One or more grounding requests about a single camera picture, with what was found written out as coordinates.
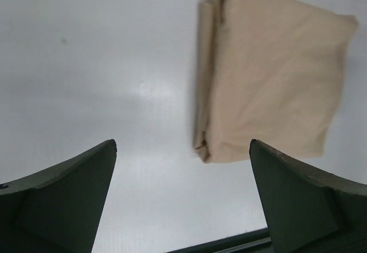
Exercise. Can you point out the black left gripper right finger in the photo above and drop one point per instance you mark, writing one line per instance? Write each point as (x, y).
(308, 209)

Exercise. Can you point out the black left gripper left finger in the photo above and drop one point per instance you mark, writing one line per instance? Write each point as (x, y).
(58, 209)

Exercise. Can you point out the beige t shirt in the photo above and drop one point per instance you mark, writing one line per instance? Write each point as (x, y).
(270, 70)

